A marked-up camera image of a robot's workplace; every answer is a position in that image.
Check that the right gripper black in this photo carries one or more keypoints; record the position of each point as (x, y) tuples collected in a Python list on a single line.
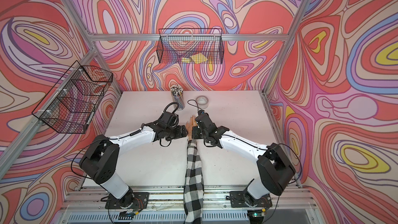
[(195, 132)]

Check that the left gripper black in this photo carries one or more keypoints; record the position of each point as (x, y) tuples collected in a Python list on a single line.
[(180, 134)]

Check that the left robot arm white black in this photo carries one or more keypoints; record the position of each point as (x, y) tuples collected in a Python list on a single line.
[(100, 160)]

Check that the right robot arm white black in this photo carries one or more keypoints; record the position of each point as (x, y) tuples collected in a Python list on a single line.
[(274, 166)]

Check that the plaid sleeved forearm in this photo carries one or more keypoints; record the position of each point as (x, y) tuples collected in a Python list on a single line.
[(193, 192)]

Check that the mannequin hand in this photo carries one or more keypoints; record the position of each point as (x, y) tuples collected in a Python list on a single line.
[(191, 123)]

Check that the clear tape roll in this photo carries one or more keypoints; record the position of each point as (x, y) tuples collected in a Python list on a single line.
[(202, 101)]

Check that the yellow sticky notes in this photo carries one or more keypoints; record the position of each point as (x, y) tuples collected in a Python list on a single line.
[(195, 58)]

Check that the aluminium front rail frame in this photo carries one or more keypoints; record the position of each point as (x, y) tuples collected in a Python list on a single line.
[(170, 205)]

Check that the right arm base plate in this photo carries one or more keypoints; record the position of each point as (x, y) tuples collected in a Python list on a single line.
[(242, 199)]

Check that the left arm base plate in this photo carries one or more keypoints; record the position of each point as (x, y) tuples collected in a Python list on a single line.
[(135, 201)]

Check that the black wire basket back wall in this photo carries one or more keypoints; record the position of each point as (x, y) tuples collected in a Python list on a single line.
[(175, 43)]

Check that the black wire basket wall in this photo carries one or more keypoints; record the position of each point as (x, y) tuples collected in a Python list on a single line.
[(72, 102), (175, 43)]

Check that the black wire basket left wall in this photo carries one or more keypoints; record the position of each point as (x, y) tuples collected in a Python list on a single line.
[(72, 102)]

